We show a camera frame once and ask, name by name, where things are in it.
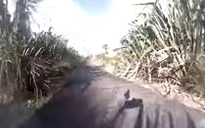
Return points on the small distant tree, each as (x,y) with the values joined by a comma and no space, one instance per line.
(105,48)

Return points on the grey asphalt path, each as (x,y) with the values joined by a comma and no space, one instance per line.
(100,100)

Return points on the tall grass and palm bushes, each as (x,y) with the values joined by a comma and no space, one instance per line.
(33,63)

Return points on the tall pale dry reeds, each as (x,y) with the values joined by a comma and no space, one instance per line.
(170,50)

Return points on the dry straw verge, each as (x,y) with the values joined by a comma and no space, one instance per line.
(176,93)

